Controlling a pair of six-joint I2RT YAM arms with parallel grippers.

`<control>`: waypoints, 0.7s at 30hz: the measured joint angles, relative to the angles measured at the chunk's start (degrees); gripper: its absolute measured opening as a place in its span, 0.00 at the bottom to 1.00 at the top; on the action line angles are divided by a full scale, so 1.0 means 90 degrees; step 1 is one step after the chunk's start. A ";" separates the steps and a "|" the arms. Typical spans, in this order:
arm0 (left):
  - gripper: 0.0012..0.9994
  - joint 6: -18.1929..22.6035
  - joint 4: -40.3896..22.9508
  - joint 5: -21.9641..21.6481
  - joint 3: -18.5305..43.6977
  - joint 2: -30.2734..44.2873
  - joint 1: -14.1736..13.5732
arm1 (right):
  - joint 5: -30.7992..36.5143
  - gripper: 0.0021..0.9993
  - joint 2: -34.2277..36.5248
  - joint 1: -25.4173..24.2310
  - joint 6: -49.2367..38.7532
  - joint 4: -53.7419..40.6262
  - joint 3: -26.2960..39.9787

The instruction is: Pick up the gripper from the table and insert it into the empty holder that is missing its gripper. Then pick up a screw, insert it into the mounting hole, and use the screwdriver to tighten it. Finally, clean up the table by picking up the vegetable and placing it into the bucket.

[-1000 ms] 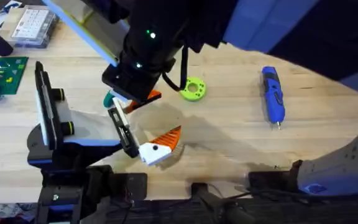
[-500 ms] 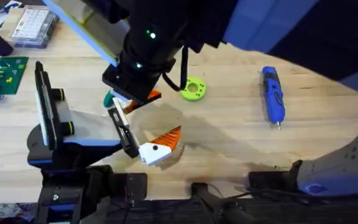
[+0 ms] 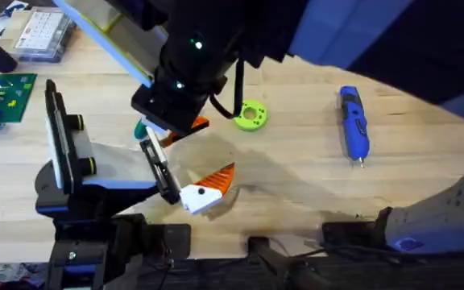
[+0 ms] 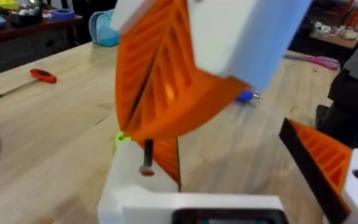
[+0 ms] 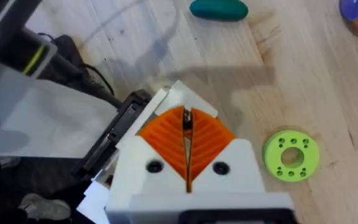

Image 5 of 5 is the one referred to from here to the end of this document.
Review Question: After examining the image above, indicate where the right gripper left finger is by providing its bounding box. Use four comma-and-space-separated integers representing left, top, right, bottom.
106, 106, 188, 215

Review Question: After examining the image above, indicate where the green disc with holes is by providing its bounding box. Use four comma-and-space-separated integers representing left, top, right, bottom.
262, 129, 321, 183

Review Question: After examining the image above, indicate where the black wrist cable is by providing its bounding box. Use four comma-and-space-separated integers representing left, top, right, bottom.
82, 63, 122, 108

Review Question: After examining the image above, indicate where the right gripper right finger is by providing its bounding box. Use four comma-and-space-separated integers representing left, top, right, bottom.
188, 108, 265, 192

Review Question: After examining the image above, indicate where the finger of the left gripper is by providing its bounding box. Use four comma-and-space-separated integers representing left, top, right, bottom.
116, 80, 219, 150
76, 179, 111, 224

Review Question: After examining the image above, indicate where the teal toy vegetable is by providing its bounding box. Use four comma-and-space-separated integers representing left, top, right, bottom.
188, 0, 249, 22

